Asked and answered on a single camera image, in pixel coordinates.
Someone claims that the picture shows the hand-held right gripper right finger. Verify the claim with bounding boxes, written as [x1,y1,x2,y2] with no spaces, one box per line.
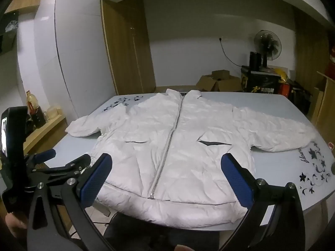
[219,153,306,251]

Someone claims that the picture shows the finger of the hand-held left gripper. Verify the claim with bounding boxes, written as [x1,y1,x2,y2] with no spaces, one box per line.
[25,149,57,174]
[31,154,91,199]

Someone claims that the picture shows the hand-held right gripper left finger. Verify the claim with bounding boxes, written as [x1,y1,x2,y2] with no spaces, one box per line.
[26,153,116,251]

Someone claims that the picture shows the white puffer jacket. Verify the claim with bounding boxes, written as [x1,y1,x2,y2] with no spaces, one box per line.
[65,89,317,228]

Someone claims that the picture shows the person's left hand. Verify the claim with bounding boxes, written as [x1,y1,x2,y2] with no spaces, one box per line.
[5,211,27,239]

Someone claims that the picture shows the wooden side counter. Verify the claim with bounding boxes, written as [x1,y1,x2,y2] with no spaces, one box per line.
[22,114,68,155]

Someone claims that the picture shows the dark sauce bottle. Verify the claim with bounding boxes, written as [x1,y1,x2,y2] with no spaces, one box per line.
[30,107,46,129]

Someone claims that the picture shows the clear glass jar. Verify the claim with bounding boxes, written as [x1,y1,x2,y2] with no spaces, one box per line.
[47,106,59,121]

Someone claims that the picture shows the plastic bottle with red label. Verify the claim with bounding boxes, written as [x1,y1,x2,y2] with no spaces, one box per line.
[26,91,40,116]

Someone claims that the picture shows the person's dark trousers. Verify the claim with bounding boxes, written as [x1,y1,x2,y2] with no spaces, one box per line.
[103,211,221,251]

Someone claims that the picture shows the large open cardboard box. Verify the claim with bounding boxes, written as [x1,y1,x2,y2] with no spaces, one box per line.
[196,75,243,92]

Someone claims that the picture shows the black box with yellow print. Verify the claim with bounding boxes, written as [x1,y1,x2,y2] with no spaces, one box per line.
[241,65,282,95]

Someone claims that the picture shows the red box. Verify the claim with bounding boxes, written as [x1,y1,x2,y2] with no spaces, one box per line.
[278,82,294,96]

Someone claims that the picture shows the small cardboard box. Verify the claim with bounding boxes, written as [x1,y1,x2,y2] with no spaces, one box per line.
[211,70,231,80]

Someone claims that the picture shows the yellow helmet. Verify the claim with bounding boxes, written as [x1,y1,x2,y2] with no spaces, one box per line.
[273,68,289,83]

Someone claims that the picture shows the wooden rack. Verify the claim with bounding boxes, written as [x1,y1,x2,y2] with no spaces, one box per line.
[307,70,335,148]

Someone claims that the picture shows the black cylinder container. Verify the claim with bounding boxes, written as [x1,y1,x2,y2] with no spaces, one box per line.
[249,51,262,70]

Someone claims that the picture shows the black standing fan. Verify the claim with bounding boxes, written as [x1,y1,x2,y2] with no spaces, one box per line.
[253,30,282,69]

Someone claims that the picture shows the black power cable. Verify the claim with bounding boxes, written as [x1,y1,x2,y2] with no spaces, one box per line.
[219,40,243,67]

